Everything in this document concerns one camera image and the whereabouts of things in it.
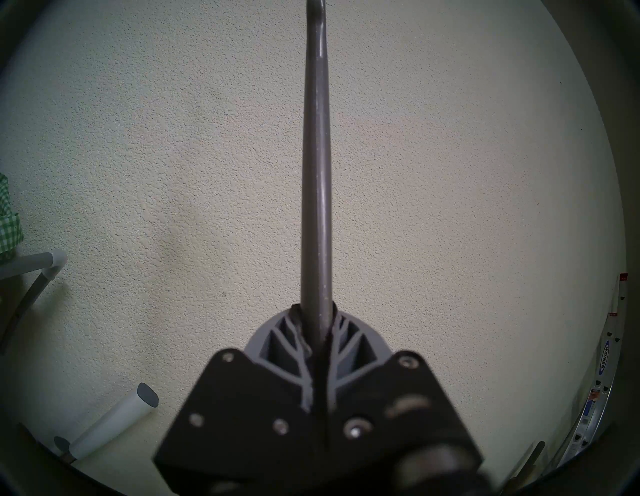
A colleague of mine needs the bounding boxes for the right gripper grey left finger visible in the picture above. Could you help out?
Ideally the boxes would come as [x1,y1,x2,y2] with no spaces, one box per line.
[152,305,325,496]

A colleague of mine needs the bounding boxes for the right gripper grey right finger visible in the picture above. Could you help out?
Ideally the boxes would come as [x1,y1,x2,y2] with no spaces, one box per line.
[322,301,496,496]

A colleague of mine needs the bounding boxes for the long grey metal shoehorn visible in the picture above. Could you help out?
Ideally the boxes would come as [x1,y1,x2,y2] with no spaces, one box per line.
[299,0,335,351]

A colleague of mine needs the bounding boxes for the green white gingham cloth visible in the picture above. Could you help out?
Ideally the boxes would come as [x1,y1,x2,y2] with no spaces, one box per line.
[0,172,25,263]

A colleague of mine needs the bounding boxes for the grey metal shoe rack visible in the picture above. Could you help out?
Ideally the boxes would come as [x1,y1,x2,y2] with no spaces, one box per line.
[0,250,68,356]

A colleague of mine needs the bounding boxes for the white plastic tube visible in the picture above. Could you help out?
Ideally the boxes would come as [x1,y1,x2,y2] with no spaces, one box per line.
[54,382,160,463]

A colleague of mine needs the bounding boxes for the brown wooden stick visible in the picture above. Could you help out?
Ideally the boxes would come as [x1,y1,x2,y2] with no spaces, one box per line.
[500,440,546,493]

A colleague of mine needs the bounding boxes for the silver aluminium ladder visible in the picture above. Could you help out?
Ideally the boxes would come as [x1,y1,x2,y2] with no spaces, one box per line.
[550,272,628,476]

